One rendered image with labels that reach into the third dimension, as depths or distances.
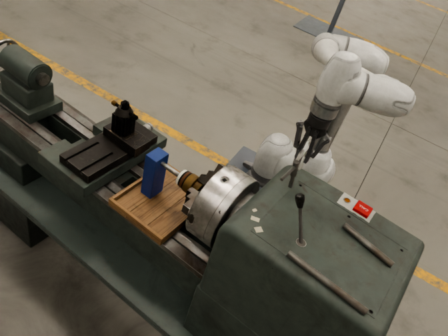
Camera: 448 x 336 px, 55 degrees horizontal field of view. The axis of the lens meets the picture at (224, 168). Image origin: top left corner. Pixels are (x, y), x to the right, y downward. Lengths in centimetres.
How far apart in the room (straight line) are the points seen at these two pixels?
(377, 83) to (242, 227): 61
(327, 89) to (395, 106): 21
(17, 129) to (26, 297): 95
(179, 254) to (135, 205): 29
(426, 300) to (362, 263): 193
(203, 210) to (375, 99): 69
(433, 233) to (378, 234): 230
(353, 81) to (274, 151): 87
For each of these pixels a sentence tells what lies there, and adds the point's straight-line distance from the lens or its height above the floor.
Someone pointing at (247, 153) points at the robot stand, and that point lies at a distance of 251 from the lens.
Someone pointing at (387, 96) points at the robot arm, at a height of 173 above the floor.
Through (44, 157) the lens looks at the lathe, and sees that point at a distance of 204.
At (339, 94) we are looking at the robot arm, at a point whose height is 169.
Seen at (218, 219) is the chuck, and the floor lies 116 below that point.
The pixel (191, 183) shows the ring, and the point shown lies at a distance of 170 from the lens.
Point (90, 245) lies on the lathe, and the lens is 219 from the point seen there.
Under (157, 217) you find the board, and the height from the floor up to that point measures 88.
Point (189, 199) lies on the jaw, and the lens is 166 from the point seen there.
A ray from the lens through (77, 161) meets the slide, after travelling 195.
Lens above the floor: 230
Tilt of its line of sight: 41 degrees down
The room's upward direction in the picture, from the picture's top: 17 degrees clockwise
